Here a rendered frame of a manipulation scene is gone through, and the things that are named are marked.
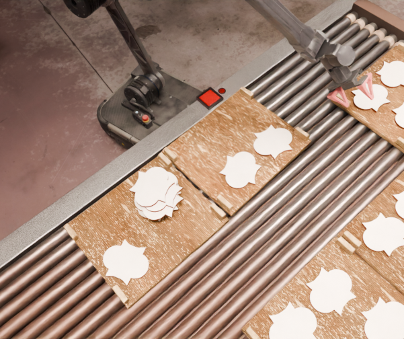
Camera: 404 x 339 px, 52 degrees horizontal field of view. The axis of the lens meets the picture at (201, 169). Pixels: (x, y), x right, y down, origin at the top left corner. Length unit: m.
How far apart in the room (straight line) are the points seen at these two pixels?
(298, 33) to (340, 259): 0.68
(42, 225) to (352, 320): 1.01
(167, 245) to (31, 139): 1.77
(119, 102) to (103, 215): 1.29
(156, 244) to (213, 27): 2.28
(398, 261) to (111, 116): 1.76
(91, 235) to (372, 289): 0.87
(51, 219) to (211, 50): 2.04
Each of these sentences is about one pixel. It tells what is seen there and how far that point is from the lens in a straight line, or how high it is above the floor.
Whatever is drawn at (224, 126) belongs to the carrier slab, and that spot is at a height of 0.94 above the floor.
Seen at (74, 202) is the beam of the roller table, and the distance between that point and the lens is 1.50.
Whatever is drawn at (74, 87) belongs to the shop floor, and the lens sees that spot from 3.11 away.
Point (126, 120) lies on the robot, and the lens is 2.51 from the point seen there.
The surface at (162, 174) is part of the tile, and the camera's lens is 1.37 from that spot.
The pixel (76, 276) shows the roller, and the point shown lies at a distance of 1.39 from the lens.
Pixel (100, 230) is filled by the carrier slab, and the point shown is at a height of 0.94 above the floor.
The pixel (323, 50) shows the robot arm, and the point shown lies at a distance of 1.35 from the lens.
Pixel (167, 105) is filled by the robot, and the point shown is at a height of 0.26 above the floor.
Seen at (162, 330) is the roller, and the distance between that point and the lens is 1.29.
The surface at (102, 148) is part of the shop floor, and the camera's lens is 2.73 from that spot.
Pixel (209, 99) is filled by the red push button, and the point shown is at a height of 0.93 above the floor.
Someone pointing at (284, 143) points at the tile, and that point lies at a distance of 1.51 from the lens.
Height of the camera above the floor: 2.18
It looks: 59 degrees down
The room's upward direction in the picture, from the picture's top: 5 degrees counter-clockwise
